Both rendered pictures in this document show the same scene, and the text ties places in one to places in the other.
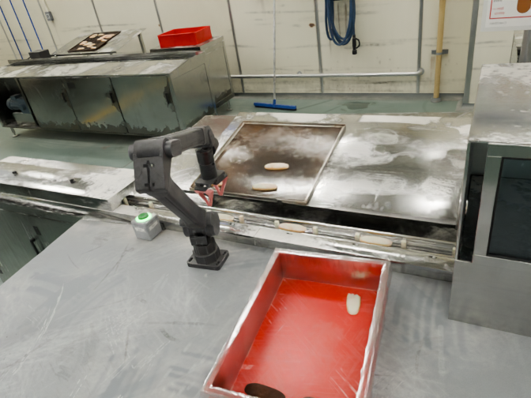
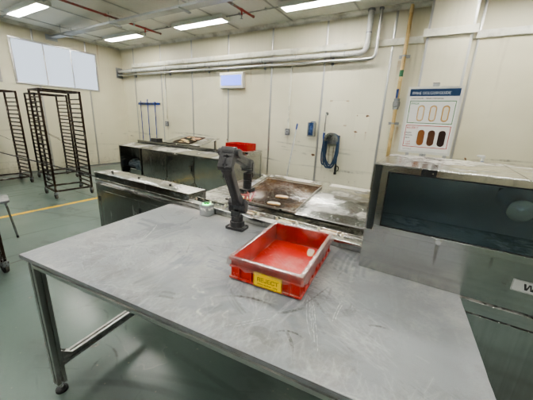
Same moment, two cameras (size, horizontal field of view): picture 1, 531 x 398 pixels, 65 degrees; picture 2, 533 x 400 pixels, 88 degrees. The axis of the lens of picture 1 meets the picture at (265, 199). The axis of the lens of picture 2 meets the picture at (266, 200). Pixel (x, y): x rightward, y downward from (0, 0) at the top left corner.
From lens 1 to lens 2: 0.51 m
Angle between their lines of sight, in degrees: 15
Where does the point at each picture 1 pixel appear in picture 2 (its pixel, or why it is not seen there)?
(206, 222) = (242, 203)
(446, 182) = not seen: hidden behind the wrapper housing
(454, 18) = not seen: hidden behind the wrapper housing
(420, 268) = (348, 244)
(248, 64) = (272, 169)
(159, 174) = (230, 161)
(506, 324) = (388, 269)
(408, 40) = (366, 173)
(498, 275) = (385, 236)
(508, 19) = (412, 147)
